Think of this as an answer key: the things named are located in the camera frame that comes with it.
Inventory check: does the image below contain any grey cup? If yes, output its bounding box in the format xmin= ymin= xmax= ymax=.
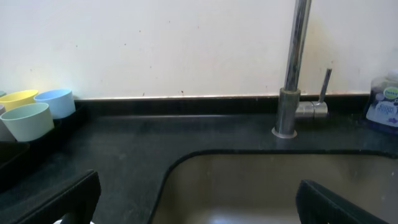
xmin=0 ymin=104 xmax=16 ymax=142

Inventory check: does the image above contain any black tray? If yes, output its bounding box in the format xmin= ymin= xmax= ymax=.
xmin=0 ymin=101 xmax=88 ymax=187

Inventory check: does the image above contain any white cup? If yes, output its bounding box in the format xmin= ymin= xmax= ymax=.
xmin=52 ymin=218 xmax=94 ymax=224

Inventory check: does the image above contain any steel tap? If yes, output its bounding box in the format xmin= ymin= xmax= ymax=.
xmin=272 ymin=0 xmax=333 ymax=139

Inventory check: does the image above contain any blue cup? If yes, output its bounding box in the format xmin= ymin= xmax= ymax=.
xmin=33 ymin=88 xmax=76 ymax=120

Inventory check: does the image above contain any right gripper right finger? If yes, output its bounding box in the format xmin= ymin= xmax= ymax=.
xmin=295 ymin=179 xmax=391 ymax=224

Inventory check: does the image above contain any steel sink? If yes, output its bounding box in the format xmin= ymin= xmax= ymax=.
xmin=149 ymin=149 xmax=398 ymax=224

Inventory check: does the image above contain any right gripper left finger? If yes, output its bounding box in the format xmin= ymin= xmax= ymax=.
xmin=0 ymin=170 xmax=102 ymax=224

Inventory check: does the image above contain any blue soap bottle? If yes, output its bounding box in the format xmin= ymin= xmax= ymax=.
xmin=363 ymin=70 xmax=398 ymax=135

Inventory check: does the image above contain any yellow cup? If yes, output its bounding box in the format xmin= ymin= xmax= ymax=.
xmin=0 ymin=89 xmax=40 ymax=112

